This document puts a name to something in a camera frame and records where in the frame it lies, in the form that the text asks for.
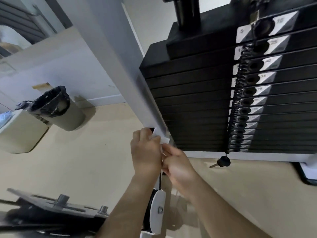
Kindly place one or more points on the white gym machine frame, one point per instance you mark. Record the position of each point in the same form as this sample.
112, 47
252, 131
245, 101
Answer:
104, 34

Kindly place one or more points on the person's left forearm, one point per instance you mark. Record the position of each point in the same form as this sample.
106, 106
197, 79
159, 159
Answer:
128, 210

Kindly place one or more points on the black weight stack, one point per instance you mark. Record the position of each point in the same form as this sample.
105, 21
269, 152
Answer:
193, 96

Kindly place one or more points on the white cleaning wipe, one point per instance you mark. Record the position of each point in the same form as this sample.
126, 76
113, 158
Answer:
164, 140

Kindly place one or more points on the cream white storage box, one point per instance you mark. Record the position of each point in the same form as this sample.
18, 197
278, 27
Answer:
22, 136

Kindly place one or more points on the grey staircase with railing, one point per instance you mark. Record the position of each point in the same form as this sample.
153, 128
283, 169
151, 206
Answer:
17, 19

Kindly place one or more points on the person's right hand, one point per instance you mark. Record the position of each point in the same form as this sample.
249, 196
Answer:
180, 171

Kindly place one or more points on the person's left hand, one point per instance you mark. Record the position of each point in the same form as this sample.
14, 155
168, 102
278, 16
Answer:
146, 156

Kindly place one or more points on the person's right forearm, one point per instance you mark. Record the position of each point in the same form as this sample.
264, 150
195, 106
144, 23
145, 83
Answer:
223, 215

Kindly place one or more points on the trash bin with black bag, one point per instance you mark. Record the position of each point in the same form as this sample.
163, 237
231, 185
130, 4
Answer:
69, 116

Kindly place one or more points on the dark water bottle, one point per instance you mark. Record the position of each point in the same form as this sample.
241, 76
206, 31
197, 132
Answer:
24, 104

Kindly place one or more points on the small wooden block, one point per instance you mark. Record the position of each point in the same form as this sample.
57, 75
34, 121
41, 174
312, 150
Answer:
41, 85

